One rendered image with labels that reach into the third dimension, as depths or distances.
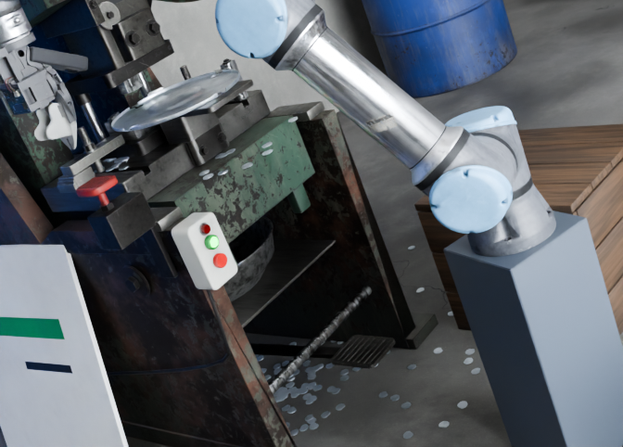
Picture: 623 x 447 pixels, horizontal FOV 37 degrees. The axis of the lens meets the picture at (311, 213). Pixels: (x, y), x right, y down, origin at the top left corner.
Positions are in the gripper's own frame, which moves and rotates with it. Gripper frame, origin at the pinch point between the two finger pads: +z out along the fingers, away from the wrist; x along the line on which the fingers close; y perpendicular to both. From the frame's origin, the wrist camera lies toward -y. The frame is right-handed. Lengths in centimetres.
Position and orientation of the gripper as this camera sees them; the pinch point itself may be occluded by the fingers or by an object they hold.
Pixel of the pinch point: (73, 140)
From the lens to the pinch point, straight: 172.3
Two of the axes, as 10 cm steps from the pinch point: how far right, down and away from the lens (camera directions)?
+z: 3.4, 8.7, 3.6
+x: 7.4, -0.1, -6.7
